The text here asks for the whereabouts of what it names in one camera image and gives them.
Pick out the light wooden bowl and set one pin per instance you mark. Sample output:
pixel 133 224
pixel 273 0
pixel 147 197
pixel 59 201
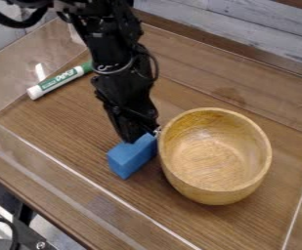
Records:
pixel 214 154

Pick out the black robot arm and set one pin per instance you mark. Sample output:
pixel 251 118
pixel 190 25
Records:
pixel 123 63

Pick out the black metal stand base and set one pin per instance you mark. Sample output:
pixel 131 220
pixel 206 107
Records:
pixel 27 239

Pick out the blue foam block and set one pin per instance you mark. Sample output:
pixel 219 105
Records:
pixel 126 158

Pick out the clear acrylic front wall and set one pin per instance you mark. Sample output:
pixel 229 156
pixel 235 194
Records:
pixel 103 222

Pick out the green white dry-erase marker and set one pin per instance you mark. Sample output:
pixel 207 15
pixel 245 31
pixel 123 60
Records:
pixel 50 84

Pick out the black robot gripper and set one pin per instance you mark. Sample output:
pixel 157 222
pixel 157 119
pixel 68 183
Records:
pixel 123 89

